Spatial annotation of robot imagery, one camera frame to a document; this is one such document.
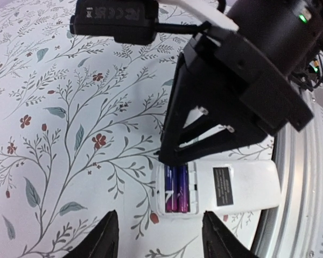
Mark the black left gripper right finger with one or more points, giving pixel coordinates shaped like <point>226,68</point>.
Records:
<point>218,240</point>

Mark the floral patterned table mat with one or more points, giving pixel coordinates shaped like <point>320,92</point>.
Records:
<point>80,121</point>

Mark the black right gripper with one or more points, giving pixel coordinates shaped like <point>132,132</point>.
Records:
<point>246,81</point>

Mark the white remote control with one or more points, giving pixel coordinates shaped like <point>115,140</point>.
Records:
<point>223,187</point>

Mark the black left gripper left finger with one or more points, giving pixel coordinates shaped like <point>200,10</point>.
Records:
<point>101,242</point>

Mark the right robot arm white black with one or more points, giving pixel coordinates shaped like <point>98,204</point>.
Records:
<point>284,31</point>

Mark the purple AAA battery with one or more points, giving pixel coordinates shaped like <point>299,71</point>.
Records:
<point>183,189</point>
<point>170,189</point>

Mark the aluminium front rail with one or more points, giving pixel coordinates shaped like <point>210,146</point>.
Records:
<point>295,227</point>

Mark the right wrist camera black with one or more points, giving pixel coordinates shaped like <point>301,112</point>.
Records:
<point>137,22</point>

